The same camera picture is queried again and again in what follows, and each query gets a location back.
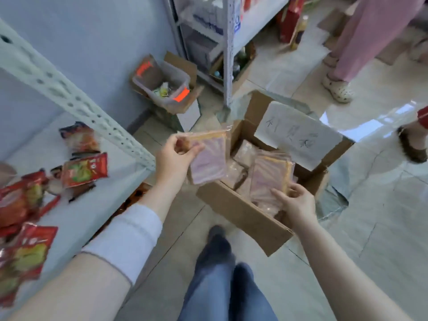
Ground person's left hand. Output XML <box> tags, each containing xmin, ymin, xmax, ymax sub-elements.
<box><xmin>155</xmin><ymin>134</ymin><xmax>205</xmax><ymax>188</ymax></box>

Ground person's right hand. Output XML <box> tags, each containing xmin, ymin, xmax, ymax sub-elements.
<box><xmin>271</xmin><ymin>183</ymin><xmax>317</xmax><ymax>228</ymax></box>

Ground purple swirl bread packet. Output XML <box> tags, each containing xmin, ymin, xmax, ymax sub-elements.
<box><xmin>176</xmin><ymin>128</ymin><xmax>232</xmax><ymax>187</ymax></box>
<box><xmin>249</xmin><ymin>154</ymin><xmax>296</xmax><ymax>211</ymax></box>

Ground brown cardboard box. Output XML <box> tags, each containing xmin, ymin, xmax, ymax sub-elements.
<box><xmin>195</xmin><ymin>90</ymin><xmax>355</xmax><ymax>257</ymax></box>

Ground pile of bread packets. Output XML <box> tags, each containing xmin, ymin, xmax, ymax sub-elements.
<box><xmin>220</xmin><ymin>139</ymin><xmax>298</xmax><ymax>218</ymax></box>

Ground white metal shelf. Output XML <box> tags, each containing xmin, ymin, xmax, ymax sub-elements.
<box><xmin>0</xmin><ymin>18</ymin><xmax>156</xmax><ymax>321</ymax></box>

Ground person's right forearm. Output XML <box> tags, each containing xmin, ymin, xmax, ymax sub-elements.
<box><xmin>292</xmin><ymin>218</ymin><xmax>414</xmax><ymax>321</ymax></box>

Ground person's left forearm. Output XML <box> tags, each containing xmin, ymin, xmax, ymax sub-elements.
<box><xmin>6</xmin><ymin>182</ymin><xmax>181</xmax><ymax>321</ymax></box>

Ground person's dark shoe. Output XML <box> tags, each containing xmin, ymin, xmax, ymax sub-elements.
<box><xmin>199</xmin><ymin>225</ymin><xmax>234</xmax><ymax>264</ymax></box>

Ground grey box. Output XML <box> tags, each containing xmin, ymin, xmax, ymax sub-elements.
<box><xmin>185</xmin><ymin>29</ymin><xmax>223</xmax><ymax>69</ymax></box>

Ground person's blue jeans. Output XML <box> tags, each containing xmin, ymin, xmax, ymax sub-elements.
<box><xmin>177</xmin><ymin>257</ymin><xmax>278</xmax><ymax>321</ymax></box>

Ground red box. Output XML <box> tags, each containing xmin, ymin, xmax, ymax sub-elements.
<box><xmin>280</xmin><ymin>0</ymin><xmax>305</xmax><ymax>44</ymax></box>

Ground grey green woven sack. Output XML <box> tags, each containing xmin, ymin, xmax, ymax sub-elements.
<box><xmin>217</xmin><ymin>91</ymin><xmax>350</xmax><ymax>220</ymax></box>

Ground orange packet with dark pieces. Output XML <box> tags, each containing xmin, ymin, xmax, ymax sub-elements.
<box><xmin>113</xmin><ymin>182</ymin><xmax>153</xmax><ymax>218</ymax></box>

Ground green clipboard with paper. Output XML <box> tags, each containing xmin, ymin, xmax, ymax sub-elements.
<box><xmin>157</xmin><ymin>99</ymin><xmax>202</xmax><ymax>133</ymax></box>

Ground green yellow sachets bundle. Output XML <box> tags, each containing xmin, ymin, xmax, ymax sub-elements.
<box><xmin>153</xmin><ymin>82</ymin><xmax>171</xmax><ymax>98</ymax></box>

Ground white handwritten paper sheet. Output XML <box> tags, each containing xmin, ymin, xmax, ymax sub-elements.
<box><xmin>254</xmin><ymin>101</ymin><xmax>343</xmax><ymax>172</ymax></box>

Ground cluster of red snack packets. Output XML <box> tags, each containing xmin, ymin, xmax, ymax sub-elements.
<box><xmin>0</xmin><ymin>122</ymin><xmax>109</xmax><ymax>308</ymax></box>

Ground white arm sleeve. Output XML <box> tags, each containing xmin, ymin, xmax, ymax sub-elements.
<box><xmin>81</xmin><ymin>203</ymin><xmax>164</xmax><ymax>285</ymax></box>

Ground clear bin with orange latches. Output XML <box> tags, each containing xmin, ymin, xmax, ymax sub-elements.
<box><xmin>131</xmin><ymin>56</ymin><xmax>191</xmax><ymax>110</ymax></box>

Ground brown bottle carton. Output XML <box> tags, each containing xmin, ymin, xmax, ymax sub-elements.
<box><xmin>210</xmin><ymin>41</ymin><xmax>256</xmax><ymax>94</ymax></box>

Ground white perforated metal rack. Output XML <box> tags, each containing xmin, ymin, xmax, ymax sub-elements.
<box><xmin>164</xmin><ymin>0</ymin><xmax>292</xmax><ymax>107</ymax></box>

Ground stack of white cartons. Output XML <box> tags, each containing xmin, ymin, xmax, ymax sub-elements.
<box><xmin>192</xmin><ymin>0</ymin><xmax>225</xmax><ymax>36</ymax></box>

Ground blue white packet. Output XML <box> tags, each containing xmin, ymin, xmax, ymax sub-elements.
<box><xmin>233</xmin><ymin>0</ymin><xmax>243</xmax><ymax>34</ymax></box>

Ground yellow drink bottle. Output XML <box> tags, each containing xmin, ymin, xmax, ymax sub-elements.
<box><xmin>290</xmin><ymin>15</ymin><xmax>309</xmax><ymax>51</ymax></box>

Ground row of red packs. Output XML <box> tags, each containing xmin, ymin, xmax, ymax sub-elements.
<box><xmin>242</xmin><ymin>0</ymin><xmax>268</xmax><ymax>12</ymax></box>

